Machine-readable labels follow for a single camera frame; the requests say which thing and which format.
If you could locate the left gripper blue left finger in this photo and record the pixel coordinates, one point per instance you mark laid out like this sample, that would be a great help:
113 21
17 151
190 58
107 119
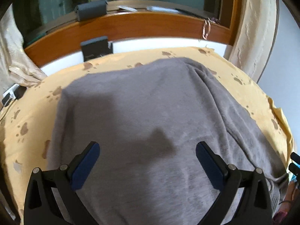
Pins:
40 203

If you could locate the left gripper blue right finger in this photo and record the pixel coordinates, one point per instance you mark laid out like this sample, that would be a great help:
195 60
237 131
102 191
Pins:
254 207

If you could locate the grey fleece garment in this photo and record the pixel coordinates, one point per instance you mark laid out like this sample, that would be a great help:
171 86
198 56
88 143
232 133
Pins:
148 121

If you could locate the person's right hand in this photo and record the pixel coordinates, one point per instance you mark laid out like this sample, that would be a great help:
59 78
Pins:
290 198

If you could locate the yellow paw print blanket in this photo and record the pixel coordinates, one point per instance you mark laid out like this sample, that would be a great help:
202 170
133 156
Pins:
27 126

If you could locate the white black charger device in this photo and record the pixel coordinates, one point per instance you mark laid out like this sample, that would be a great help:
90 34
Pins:
13 93

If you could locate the cream curtain right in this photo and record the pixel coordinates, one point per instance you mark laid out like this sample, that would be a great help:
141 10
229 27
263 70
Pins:
257 30

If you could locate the cream curtain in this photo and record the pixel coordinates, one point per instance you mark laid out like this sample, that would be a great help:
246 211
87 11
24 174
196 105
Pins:
16 66
257 30

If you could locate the cream curtain left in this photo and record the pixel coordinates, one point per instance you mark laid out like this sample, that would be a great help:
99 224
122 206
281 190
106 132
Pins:
16 66

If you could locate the pink striped hanging loop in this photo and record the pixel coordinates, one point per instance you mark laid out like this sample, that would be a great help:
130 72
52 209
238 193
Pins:
206 29

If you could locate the grey pouch on sill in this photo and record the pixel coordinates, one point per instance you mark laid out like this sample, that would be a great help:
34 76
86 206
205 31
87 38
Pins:
90 10

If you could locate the white paper on sill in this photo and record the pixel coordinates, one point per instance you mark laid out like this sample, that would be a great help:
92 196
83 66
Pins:
127 9

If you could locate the wooden window sill frame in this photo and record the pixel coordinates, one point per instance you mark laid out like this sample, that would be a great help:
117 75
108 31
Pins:
120 26

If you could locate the black box on wall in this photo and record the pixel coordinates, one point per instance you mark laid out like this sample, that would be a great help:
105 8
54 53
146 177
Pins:
96 47

